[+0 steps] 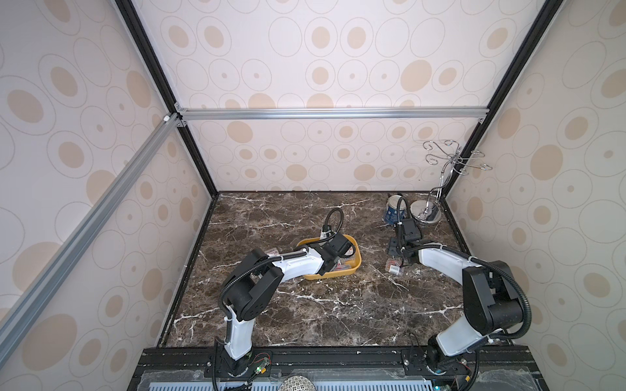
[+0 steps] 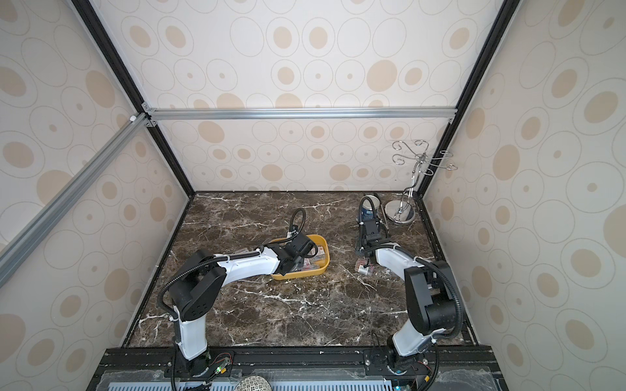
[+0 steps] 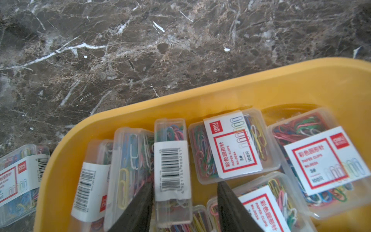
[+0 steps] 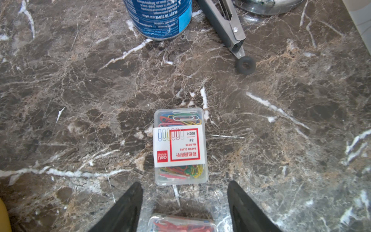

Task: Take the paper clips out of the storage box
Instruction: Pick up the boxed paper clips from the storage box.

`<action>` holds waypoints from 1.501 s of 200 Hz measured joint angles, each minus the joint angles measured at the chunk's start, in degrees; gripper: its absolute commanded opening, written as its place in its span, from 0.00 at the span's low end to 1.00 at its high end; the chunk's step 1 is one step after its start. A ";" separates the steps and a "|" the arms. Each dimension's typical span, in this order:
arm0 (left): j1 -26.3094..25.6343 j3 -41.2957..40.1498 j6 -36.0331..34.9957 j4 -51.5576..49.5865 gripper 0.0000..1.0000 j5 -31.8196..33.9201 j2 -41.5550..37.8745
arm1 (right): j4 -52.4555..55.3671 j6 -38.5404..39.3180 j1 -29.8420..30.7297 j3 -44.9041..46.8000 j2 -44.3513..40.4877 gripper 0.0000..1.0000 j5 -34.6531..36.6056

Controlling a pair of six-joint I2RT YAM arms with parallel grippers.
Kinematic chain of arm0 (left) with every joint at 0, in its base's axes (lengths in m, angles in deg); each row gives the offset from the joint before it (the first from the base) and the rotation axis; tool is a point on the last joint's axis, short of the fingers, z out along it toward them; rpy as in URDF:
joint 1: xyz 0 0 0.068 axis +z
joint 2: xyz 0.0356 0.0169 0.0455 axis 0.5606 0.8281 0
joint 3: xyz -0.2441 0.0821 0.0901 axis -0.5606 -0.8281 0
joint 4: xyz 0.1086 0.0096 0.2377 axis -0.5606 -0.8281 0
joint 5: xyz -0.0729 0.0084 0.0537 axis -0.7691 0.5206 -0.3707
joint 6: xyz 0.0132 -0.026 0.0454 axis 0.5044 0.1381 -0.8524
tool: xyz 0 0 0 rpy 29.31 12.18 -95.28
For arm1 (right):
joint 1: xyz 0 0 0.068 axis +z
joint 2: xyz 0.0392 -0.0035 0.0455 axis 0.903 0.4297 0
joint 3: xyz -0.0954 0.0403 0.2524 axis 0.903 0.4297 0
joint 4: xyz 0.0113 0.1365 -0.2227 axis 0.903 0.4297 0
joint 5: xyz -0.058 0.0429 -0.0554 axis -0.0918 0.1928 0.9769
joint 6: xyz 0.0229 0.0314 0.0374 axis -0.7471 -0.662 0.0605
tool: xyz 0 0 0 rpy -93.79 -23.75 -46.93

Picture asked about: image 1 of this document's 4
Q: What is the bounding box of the yellow plastic storage tray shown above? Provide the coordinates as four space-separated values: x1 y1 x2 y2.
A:
296 236 362 280

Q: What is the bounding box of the clear paper clip box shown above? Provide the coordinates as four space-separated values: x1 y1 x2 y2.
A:
386 259 404 276
265 248 280 257

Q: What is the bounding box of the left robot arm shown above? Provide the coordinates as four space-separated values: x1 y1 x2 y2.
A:
218 207 362 363

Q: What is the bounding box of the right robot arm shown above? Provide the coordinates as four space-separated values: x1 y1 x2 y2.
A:
386 195 532 371

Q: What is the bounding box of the blue tin can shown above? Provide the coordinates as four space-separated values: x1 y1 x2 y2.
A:
383 195 407 226

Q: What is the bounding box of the chrome hook stand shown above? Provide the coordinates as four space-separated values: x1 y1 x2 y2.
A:
411 139 492 226

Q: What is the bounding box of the horizontal aluminium rail back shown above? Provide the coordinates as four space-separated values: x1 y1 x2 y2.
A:
179 106 489 121

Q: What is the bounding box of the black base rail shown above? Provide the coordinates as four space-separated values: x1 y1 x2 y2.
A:
128 345 548 390

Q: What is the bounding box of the aluminium rail left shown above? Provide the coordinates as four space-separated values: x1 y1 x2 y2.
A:
1 112 182 366

